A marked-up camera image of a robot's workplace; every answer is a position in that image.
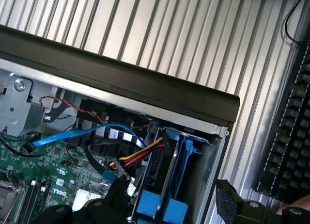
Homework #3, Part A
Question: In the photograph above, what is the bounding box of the blue plastic disk bay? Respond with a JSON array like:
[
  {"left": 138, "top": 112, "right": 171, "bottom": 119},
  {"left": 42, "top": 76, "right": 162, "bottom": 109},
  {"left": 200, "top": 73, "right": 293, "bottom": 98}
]
[{"left": 135, "top": 127, "right": 212, "bottom": 224}]

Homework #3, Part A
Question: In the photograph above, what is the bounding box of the person's hand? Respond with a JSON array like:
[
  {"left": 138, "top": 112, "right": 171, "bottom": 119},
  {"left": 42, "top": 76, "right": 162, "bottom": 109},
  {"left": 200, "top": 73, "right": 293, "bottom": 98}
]
[{"left": 276, "top": 193, "right": 310, "bottom": 216}]

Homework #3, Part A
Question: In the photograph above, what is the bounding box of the small silver heatsink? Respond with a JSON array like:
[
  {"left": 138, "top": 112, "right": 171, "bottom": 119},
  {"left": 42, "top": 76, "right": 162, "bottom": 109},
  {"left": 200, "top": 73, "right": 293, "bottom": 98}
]
[{"left": 72, "top": 189, "right": 103, "bottom": 211}]

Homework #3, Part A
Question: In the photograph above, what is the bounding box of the white header connector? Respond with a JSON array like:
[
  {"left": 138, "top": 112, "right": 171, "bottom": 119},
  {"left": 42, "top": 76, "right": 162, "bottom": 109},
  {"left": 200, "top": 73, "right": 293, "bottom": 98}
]
[{"left": 126, "top": 177, "right": 137, "bottom": 196}]

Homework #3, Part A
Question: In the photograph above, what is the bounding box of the black RAM slot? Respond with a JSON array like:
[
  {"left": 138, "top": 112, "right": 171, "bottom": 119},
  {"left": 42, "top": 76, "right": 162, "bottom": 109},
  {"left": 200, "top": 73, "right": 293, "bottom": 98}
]
[
  {"left": 33, "top": 184, "right": 50, "bottom": 214},
  {"left": 18, "top": 179, "right": 41, "bottom": 224}
]

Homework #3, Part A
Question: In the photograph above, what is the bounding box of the green Dell motherboard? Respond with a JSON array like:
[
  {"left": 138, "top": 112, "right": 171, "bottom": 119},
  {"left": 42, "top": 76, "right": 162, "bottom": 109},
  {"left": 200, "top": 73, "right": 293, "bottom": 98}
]
[{"left": 0, "top": 131, "right": 137, "bottom": 211}]

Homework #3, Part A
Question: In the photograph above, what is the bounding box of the black keyboard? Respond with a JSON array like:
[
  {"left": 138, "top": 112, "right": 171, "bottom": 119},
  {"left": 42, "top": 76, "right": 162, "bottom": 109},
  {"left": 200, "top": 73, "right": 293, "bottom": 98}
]
[{"left": 251, "top": 39, "right": 310, "bottom": 203}]

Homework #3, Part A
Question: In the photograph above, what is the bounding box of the silver CPU socket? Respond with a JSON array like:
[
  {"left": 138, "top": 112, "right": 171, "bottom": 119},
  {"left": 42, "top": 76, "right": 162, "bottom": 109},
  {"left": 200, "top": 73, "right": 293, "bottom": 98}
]
[{"left": 0, "top": 169, "right": 25, "bottom": 224}]

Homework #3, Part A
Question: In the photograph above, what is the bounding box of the black case fan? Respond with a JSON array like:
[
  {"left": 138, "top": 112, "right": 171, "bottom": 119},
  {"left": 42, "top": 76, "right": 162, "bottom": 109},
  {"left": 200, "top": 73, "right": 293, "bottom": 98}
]
[{"left": 77, "top": 99, "right": 155, "bottom": 152}]

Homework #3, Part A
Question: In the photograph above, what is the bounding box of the silver metal drive cage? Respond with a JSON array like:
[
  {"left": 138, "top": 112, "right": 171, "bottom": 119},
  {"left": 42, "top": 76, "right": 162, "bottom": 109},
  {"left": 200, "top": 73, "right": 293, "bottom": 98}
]
[{"left": 0, "top": 72, "right": 76, "bottom": 138}]

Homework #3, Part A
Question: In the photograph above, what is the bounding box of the black grey PC case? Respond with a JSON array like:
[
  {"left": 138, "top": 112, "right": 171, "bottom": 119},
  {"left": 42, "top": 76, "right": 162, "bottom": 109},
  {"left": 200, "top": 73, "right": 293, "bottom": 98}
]
[{"left": 0, "top": 24, "right": 241, "bottom": 224}]

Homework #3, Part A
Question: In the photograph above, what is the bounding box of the black flat wire blue end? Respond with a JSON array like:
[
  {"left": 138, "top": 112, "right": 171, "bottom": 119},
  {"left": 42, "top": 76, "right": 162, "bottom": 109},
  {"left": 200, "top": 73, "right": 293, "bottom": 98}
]
[{"left": 84, "top": 143, "right": 115, "bottom": 184}]

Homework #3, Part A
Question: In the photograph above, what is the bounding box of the yellow red black power wire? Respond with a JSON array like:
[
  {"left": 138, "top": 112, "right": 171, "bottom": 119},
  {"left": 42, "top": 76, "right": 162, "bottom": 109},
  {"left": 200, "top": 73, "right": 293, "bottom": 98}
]
[{"left": 106, "top": 133, "right": 172, "bottom": 173}]

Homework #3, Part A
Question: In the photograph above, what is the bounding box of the blue SATA wire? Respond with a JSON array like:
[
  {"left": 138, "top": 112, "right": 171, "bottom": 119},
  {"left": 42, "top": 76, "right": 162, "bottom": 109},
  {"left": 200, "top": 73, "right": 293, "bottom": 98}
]
[{"left": 20, "top": 123, "right": 148, "bottom": 155}]

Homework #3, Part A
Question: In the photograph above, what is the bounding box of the red black twisted wire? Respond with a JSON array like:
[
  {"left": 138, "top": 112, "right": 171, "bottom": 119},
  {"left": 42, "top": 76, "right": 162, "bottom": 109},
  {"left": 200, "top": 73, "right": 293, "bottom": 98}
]
[{"left": 39, "top": 95, "right": 155, "bottom": 130}]

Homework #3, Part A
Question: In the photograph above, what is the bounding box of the black keyboard cable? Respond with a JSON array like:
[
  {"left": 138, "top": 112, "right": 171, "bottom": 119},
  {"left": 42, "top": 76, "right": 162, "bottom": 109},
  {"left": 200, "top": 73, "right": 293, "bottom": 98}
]
[{"left": 284, "top": 0, "right": 306, "bottom": 47}]

